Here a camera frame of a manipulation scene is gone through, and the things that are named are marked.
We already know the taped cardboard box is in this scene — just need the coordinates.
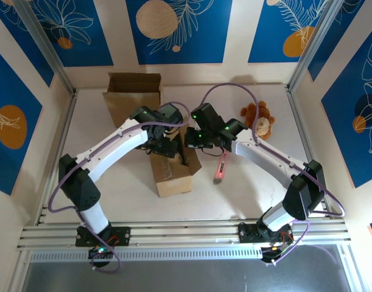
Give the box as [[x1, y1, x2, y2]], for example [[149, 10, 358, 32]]
[[102, 72, 164, 128]]

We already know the pink utility knife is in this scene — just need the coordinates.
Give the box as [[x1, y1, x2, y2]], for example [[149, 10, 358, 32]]
[[212, 151, 229, 186]]

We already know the cardboard box with slot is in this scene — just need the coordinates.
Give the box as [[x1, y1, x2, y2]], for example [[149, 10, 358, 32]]
[[149, 123, 203, 199]]

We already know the brown plush toy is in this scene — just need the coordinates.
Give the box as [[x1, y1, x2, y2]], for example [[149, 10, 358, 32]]
[[239, 102, 276, 141]]

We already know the grey metal panel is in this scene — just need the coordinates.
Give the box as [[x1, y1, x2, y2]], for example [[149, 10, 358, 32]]
[[21, 260, 357, 292]]

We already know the black controller board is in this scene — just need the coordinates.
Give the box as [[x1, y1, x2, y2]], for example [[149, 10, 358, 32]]
[[260, 243, 296, 267], [88, 245, 113, 268]]

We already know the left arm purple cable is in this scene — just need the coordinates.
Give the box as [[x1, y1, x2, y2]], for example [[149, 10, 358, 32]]
[[47, 101, 192, 273]]

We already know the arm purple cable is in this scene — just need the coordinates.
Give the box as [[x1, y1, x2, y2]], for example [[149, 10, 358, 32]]
[[47, 101, 192, 273], [200, 82, 347, 267]]

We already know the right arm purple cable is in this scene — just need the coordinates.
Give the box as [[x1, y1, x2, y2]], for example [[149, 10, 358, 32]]
[[200, 82, 347, 267]]

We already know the aluminium side rail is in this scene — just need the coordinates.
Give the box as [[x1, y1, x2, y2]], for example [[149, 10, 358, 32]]
[[285, 85, 333, 219], [35, 89, 79, 226]]

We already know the long aluminium mounting rail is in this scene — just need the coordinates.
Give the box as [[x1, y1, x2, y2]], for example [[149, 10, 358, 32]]
[[16, 217, 354, 252]]

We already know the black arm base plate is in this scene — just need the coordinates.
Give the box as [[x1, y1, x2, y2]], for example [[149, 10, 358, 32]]
[[75, 226, 132, 248], [237, 221, 295, 244]]

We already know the slotted grey cable duct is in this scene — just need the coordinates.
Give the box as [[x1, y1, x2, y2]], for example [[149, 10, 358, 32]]
[[29, 246, 263, 263]]

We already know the aluminium frame post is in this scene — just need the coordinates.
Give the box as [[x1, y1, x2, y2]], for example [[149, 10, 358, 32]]
[[286, 0, 339, 94], [12, 0, 77, 94]]

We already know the aluminium frame beam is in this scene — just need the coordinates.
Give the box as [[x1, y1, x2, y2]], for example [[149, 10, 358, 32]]
[[8, 251, 33, 292], [337, 245, 372, 292]]

